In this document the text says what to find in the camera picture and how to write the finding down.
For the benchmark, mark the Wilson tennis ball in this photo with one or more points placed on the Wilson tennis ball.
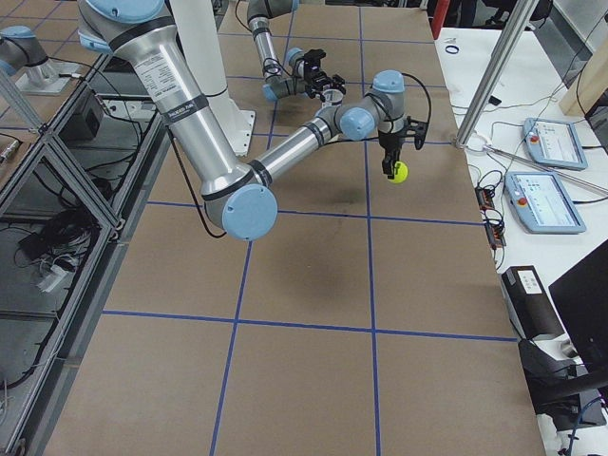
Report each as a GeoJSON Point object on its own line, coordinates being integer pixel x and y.
{"type": "Point", "coordinates": [402, 175]}

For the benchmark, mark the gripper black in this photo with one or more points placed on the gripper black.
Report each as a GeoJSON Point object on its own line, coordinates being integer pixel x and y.
{"type": "Point", "coordinates": [315, 79]}
{"type": "Point", "coordinates": [389, 141]}

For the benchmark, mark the black mini computer box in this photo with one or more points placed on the black mini computer box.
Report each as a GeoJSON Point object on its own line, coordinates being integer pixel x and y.
{"type": "Point", "coordinates": [529, 305]}

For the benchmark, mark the white support column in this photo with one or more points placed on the white support column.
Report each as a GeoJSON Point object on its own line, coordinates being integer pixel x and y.
{"type": "Point", "coordinates": [199, 40]}

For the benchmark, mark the blue teach pendant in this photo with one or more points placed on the blue teach pendant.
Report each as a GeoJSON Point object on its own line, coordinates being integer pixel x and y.
{"type": "Point", "coordinates": [541, 204]}
{"type": "Point", "coordinates": [554, 143]}

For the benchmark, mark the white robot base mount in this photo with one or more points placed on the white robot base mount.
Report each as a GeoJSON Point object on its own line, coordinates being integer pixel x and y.
{"type": "Point", "coordinates": [238, 126]}

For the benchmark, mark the blue teach pendant far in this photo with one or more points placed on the blue teach pendant far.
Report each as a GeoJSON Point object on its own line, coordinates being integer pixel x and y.
{"type": "Point", "coordinates": [554, 143]}

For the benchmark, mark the small black square pad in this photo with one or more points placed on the small black square pad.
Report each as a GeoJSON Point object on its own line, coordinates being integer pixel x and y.
{"type": "Point", "coordinates": [494, 101]}

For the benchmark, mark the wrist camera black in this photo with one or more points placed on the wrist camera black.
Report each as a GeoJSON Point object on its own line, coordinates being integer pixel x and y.
{"type": "Point", "coordinates": [417, 131]}
{"type": "Point", "coordinates": [314, 57]}

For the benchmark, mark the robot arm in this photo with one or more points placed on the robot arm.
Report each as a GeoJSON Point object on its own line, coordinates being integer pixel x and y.
{"type": "Point", "coordinates": [173, 47]}
{"type": "Point", "coordinates": [302, 71]}

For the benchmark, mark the aluminium side frame rack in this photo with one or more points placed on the aluminium side frame rack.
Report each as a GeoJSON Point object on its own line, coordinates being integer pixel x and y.
{"type": "Point", "coordinates": [74, 163]}

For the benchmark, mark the black computer monitor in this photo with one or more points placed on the black computer monitor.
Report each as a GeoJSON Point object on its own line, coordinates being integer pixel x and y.
{"type": "Point", "coordinates": [560, 389]}

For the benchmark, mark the orange black usb hub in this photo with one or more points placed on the orange black usb hub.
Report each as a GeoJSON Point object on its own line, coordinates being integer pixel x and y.
{"type": "Point", "coordinates": [492, 218]}

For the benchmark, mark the aluminium frame post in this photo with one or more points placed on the aluminium frame post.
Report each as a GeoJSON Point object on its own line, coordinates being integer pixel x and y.
{"type": "Point", "coordinates": [499, 58]}

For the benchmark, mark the green handled metal rod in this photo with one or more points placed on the green handled metal rod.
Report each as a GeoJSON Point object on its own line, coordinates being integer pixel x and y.
{"type": "Point", "coordinates": [516, 158]}

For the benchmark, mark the blue teach pendant near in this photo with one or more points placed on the blue teach pendant near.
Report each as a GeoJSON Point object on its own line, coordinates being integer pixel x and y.
{"type": "Point", "coordinates": [541, 204]}

